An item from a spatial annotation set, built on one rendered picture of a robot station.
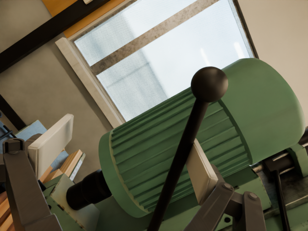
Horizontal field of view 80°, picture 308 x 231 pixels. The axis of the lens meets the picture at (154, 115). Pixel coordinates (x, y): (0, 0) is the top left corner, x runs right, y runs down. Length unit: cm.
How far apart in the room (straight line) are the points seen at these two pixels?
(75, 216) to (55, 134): 30
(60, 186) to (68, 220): 7
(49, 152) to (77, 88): 157
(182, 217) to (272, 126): 22
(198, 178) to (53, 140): 13
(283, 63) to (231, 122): 169
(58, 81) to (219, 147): 162
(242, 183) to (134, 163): 19
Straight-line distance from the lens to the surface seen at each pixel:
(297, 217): 44
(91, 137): 184
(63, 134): 20
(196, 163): 19
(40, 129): 76
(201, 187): 17
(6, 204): 49
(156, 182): 31
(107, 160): 32
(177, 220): 39
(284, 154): 44
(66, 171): 68
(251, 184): 38
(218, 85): 17
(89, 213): 49
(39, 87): 187
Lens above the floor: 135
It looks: 7 degrees down
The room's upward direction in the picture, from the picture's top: 61 degrees clockwise
